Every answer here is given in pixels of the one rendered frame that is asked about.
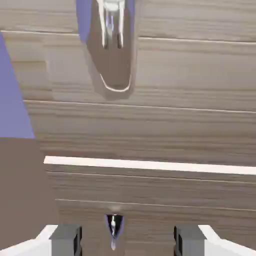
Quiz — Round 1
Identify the light wood cabinet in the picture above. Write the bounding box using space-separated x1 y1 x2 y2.
0 0 256 256

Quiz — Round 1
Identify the small light wood door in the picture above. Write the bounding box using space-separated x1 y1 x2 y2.
43 164 256 256

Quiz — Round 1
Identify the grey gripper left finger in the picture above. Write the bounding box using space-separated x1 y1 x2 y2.
0 224 83 256

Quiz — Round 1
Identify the large light wood door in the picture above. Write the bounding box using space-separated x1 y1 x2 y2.
0 0 256 168

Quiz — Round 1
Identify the short curved metal handle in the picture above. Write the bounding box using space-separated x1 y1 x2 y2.
103 213 125 251

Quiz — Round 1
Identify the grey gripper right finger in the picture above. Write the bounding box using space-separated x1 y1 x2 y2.
173 224 256 256

